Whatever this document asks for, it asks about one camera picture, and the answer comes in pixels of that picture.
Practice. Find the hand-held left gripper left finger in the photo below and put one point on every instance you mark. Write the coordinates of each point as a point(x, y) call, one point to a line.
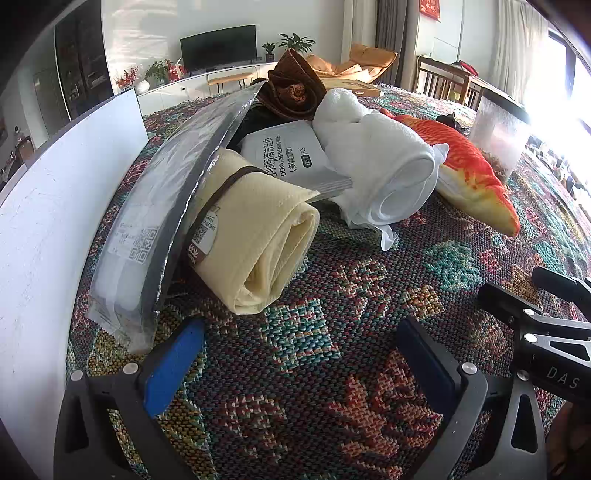
point(173, 364)

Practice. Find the translucent plastic container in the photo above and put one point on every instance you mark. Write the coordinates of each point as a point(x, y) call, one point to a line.
point(498, 134)

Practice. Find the brown knitted scarf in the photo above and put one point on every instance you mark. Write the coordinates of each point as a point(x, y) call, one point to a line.
point(295, 69)

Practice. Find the colourful woven patterned blanket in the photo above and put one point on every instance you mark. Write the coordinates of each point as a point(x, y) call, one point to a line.
point(314, 350)

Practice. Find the orange lounge chair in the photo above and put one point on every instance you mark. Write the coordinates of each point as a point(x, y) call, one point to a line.
point(369, 57)

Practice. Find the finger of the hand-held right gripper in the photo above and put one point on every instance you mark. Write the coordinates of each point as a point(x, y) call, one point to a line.
point(512, 307)
point(561, 284)

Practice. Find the white wet wipes pack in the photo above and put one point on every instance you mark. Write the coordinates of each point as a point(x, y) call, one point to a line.
point(291, 157)

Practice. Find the red cloth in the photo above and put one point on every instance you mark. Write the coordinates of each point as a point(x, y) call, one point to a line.
point(468, 69)

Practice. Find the small black object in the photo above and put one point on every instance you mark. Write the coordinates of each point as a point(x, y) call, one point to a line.
point(450, 121)

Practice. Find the wooden slatted chair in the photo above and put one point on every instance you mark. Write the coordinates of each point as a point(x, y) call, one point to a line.
point(475, 94)
point(438, 81)

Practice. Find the large green potted plant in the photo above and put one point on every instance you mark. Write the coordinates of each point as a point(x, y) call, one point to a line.
point(298, 42)

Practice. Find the grey curtain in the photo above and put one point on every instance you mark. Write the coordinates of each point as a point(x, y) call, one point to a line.
point(390, 32)

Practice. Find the orange fish plush pillow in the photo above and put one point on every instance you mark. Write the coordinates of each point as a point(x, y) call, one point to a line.
point(471, 177)

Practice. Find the cream rolled towel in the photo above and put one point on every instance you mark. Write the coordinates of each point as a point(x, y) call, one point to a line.
point(258, 217)

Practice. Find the white sheer curtain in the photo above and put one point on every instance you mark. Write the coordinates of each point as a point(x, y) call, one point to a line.
point(517, 41)

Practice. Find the red wall decoration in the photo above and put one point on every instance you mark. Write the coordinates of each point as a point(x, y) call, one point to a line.
point(429, 8)

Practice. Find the bushy green potted plant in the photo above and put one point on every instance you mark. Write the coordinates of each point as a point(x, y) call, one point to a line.
point(158, 71)

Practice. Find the wooden stool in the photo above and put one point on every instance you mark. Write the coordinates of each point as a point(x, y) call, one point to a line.
point(228, 77)

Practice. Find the red gift bag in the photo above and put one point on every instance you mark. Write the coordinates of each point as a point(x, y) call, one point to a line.
point(177, 74)

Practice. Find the silver foil plastic package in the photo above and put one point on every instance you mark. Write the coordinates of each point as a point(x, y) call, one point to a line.
point(152, 184)

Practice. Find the red flowers in white vase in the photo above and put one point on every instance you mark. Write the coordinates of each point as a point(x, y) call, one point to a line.
point(134, 81)

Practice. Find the small green potted plant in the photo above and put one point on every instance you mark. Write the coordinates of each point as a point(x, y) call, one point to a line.
point(269, 50)

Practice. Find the white standing air conditioner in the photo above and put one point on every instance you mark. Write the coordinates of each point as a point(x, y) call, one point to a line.
point(438, 41)

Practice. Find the dark glass cabinet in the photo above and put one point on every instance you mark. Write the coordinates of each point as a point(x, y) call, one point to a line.
point(83, 60)

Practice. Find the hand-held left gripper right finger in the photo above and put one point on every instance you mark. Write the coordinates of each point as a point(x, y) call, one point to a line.
point(427, 364)

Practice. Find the black television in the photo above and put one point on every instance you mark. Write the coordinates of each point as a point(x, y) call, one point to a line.
point(217, 46)

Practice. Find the white rolled towel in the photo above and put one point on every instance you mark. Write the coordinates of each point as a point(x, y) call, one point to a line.
point(369, 152)

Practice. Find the white board panel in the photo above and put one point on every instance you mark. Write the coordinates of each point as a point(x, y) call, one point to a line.
point(46, 207)

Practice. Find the flat cardboard box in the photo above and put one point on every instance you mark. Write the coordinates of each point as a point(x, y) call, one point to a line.
point(355, 86)

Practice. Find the white television cabinet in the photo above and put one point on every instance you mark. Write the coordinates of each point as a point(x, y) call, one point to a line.
point(184, 90)

